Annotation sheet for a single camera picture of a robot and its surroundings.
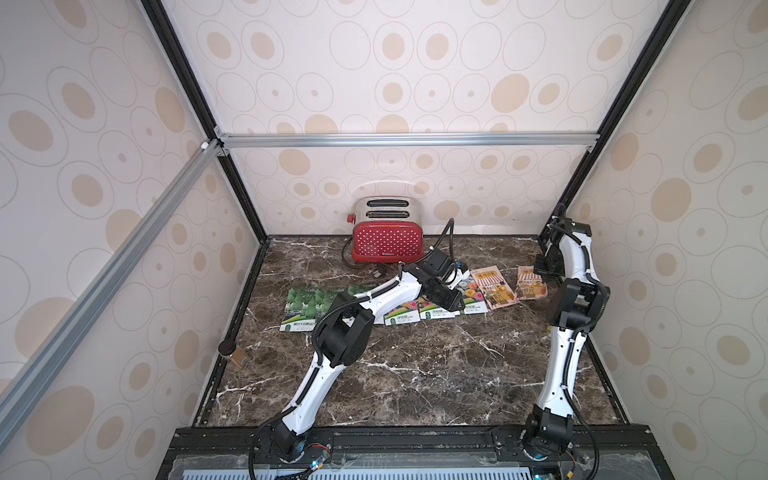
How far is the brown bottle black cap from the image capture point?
2.67 feet

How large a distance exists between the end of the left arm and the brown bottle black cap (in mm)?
532

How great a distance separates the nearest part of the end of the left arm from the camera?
2.41 feet
